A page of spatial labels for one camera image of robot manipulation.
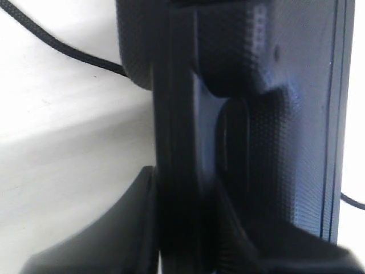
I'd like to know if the black plastic carry case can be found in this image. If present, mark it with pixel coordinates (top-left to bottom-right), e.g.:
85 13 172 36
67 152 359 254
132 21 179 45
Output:
116 1 355 273

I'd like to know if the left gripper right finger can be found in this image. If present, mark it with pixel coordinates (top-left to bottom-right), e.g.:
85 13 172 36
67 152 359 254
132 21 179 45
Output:
216 188 362 273

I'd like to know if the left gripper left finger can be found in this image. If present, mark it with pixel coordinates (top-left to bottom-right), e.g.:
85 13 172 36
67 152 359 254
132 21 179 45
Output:
21 166 159 273

